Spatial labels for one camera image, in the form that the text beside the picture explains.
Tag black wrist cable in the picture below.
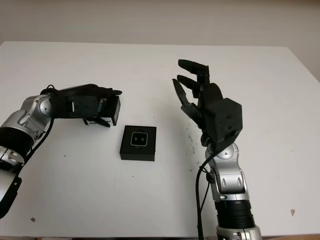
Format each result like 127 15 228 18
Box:
23 83 58 163
195 147 216 240

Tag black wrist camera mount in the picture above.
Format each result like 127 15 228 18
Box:
208 97 244 146
64 95 99 119

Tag black RealSense box lid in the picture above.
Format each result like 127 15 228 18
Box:
83 95 122 127

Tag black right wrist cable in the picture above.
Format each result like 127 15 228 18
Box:
195 147 216 240

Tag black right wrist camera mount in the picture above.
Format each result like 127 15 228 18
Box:
208 97 244 146

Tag small silver square camera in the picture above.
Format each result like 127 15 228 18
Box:
130 130 149 147

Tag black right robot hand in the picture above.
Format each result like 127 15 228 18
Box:
171 59 225 145

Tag black camera box base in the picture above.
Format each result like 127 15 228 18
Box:
119 124 158 162

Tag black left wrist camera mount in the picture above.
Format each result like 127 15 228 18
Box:
64 95 99 119

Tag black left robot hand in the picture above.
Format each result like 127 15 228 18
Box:
50 83 123 129

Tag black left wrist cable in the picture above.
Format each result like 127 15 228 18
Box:
23 83 58 163

